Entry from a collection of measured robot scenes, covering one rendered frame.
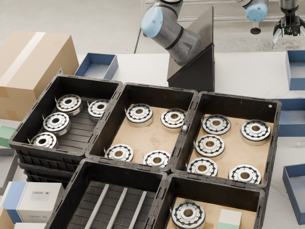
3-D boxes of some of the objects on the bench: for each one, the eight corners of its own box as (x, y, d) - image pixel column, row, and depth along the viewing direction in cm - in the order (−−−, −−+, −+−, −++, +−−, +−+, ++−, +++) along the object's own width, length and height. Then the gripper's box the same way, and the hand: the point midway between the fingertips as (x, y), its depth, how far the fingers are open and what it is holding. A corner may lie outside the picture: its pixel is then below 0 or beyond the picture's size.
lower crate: (69, 114, 209) (62, 93, 201) (132, 123, 200) (128, 102, 192) (25, 184, 182) (15, 163, 174) (95, 198, 173) (89, 177, 165)
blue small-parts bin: (90, 63, 235) (87, 52, 230) (119, 66, 231) (116, 54, 226) (75, 89, 221) (71, 77, 217) (105, 92, 217) (102, 80, 212)
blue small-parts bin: (258, 137, 187) (258, 124, 182) (255, 111, 197) (256, 98, 193) (311, 136, 184) (312, 123, 179) (305, 110, 195) (307, 97, 190)
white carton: (5, 223, 170) (-3, 208, 164) (16, 196, 178) (9, 181, 172) (59, 226, 166) (52, 211, 160) (67, 198, 175) (61, 182, 169)
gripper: (263, 15, 184) (267, 56, 197) (317, 8, 179) (317, 51, 192) (263, 3, 190) (266, 44, 203) (315, -3, 185) (315, 39, 198)
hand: (290, 43), depth 200 cm, fingers open, 14 cm apart
